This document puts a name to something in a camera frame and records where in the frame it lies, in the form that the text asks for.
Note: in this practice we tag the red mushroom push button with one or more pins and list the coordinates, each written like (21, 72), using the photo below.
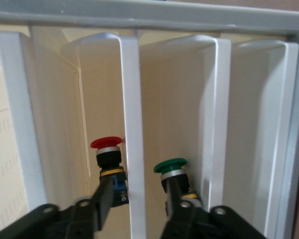
(107, 143)

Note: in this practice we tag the white plastic drawer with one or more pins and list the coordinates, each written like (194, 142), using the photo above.
(132, 99)
(286, 124)
(15, 99)
(221, 99)

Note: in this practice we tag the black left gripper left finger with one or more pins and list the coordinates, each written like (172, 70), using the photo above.
(104, 199)

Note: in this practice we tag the green mushroom push button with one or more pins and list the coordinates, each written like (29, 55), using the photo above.
(170, 166)

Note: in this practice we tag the white drawer cabinet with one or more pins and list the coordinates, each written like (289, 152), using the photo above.
(164, 17)

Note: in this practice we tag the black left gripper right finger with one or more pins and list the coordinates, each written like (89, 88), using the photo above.
(179, 219)

